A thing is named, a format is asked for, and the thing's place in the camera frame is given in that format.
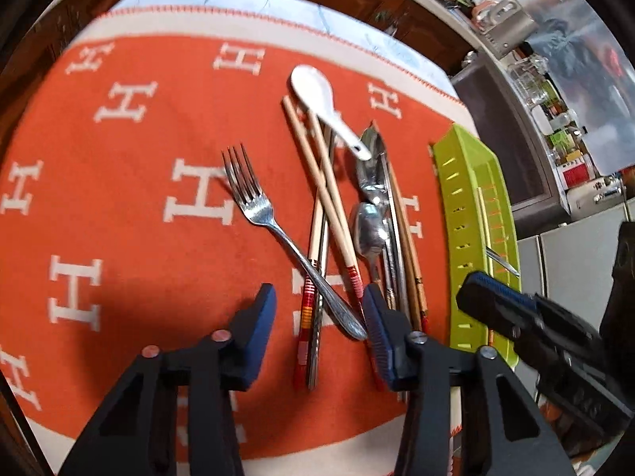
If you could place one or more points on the metal pot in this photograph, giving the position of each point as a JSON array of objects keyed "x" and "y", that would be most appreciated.
[{"x": 506, "y": 29}]

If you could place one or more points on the red labelled box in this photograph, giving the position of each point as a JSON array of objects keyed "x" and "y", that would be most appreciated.
[{"x": 575, "y": 173}]

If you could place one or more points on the white appliance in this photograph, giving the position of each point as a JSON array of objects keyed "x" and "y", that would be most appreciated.
[{"x": 590, "y": 198}]

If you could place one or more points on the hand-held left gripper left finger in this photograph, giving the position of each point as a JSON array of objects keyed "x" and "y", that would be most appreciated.
[{"x": 263, "y": 327}]

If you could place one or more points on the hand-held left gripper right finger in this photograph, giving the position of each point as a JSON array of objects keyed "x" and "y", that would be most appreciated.
[{"x": 377, "y": 342}]

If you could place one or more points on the orange printed blanket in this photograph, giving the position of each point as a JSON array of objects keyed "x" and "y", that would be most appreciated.
[{"x": 149, "y": 158}]

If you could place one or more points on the small metal spoon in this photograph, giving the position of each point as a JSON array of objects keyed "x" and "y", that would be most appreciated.
[{"x": 369, "y": 233}]

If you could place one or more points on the pale printed tablecloth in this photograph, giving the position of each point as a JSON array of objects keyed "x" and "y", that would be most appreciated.
[{"x": 297, "y": 10}]

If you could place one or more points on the metal fork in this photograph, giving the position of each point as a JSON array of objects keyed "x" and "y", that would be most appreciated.
[{"x": 258, "y": 208}]

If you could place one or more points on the white cabinet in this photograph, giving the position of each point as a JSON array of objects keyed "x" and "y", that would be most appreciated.
[{"x": 570, "y": 258}]

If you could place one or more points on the pale chopstick red yellow end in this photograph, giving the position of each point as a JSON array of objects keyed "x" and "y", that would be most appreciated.
[{"x": 313, "y": 243}]

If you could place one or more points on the brown wooden chopstick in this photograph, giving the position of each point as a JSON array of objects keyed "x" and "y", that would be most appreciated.
[
  {"x": 417, "y": 287},
  {"x": 404, "y": 243}
]

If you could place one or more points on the white ceramic spoon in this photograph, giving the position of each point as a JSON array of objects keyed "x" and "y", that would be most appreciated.
[{"x": 312, "y": 89}]

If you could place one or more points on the glass jars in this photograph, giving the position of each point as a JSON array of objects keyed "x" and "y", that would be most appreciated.
[{"x": 526, "y": 79}]

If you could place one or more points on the green plastic tray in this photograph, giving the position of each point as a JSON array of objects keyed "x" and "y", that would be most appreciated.
[{"x": 464, "y": 198}]

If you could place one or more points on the pale chopstick red striped end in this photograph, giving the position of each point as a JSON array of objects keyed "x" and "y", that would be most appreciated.
[
  {"x": 310, "y": 163},
  {"x": 331, "y": 178}
]

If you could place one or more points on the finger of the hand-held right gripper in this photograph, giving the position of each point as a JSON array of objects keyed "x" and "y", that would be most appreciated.
[
  {"x": 488, "y": 307},
  {"x": 511, "y": 290}
]

